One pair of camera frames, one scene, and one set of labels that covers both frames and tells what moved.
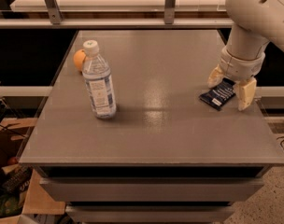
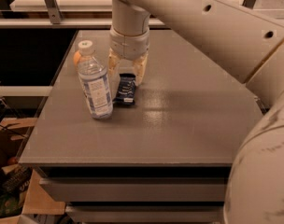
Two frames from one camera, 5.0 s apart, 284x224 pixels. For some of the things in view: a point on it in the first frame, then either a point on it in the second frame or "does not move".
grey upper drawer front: (154, 189) does not move
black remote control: (18, 180) does not move
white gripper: (240, 67) → (129, 46)
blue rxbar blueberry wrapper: (218, 95) → (125, 91)
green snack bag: (7, 205) does not move
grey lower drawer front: (149, 214) does not move
